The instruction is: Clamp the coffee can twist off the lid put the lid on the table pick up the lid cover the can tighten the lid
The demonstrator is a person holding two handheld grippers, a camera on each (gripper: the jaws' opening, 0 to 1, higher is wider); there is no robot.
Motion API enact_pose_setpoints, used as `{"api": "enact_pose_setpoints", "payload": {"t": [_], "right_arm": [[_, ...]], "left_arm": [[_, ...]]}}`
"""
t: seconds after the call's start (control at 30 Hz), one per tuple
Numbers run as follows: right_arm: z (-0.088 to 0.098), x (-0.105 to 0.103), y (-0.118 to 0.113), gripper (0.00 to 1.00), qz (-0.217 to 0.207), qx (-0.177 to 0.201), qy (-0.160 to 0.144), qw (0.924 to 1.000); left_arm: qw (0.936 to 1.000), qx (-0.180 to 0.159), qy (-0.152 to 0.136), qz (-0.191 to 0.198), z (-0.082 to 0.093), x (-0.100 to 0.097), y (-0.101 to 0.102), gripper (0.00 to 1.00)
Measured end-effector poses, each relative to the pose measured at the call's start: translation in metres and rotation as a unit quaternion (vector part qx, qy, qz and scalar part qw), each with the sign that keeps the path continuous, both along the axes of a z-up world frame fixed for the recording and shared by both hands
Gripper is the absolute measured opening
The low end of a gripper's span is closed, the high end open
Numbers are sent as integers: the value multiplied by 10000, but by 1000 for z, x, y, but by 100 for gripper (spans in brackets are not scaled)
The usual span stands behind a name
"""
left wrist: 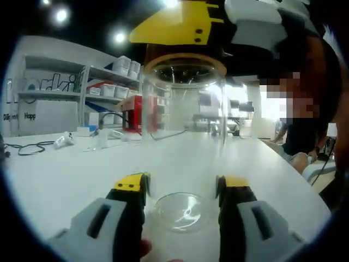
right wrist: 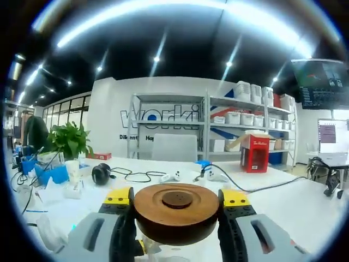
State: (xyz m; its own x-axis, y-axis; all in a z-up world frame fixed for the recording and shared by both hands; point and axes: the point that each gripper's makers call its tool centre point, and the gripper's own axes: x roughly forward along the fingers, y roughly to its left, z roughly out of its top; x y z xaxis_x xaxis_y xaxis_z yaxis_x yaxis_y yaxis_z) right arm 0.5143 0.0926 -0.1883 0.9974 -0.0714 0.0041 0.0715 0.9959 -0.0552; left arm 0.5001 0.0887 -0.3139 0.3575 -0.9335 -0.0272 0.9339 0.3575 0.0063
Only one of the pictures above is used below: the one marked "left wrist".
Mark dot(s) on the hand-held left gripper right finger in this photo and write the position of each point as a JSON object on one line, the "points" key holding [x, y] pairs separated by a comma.
{"points": [[261, 232]]}

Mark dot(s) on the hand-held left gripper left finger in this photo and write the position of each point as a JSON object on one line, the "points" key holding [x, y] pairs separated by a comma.
{"points": [[109, 223]]}

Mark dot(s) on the brown wooden lid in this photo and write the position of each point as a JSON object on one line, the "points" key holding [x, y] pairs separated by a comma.
{"points": [[215, 63]]}

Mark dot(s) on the clear glass coffee can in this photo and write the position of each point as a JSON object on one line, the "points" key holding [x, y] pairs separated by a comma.
{"points": [[185, 152]]}

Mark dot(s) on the person's left hand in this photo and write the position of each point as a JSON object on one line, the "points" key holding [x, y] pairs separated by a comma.
{"points": [[146, 248]]}

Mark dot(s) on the round ceiling light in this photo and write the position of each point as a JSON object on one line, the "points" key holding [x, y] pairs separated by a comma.
{"points": [[45, 1], [119, 37], [61, 15]]}

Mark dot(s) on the white table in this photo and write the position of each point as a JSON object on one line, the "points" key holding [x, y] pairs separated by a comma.
{"points": [[81, 169]]}

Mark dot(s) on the grey white chair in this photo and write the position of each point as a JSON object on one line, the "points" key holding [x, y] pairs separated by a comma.
{"points": [[319, 170]]}

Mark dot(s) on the person's legs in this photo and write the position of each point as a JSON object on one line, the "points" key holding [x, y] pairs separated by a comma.
{"points": [[335, 191]]}

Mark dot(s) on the white charger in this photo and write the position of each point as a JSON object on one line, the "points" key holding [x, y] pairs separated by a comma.
{"points": [[103, 139]]}

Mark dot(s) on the row of white storage bins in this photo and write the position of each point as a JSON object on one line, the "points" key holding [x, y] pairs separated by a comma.
{"points": [[120, 91]]}

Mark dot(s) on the white game controller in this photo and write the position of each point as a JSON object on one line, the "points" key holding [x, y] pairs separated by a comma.
{"points": [[64, 140], [117, 134]]}

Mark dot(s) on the blue white box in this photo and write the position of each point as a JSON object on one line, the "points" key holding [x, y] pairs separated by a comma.
{"points": [[87, 130]]}

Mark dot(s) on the red box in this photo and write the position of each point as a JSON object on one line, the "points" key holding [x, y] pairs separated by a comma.
{"points": [[131, 117]]}

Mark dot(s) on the clear glass cup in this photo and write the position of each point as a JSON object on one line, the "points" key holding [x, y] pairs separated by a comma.
{"points": [[246, 128]]}

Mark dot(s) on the black desk device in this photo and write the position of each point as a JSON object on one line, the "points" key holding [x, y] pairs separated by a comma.
{"points": [[246, 106]]}

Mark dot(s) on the white desk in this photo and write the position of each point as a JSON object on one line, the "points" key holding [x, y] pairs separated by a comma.
{"points": [[237, 116]]}

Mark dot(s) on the grey board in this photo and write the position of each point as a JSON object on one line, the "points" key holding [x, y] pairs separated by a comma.
{"points": [[49, 117]]}

